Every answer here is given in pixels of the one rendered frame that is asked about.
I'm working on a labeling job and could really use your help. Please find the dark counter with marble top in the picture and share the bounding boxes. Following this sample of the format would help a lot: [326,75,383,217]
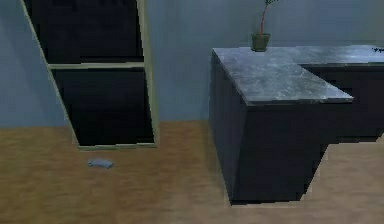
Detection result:
[208,44,384,206]

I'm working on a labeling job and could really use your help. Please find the pale green framed dark shelf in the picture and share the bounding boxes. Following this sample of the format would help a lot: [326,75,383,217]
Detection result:
[19,0,160,152]

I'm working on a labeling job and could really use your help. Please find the potted plant in green pot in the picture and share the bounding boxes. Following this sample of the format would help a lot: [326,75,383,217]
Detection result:
[250,0,281,53]

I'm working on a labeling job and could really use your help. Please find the small grey flat object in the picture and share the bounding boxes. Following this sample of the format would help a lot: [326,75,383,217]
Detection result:
[87,158,115,170]

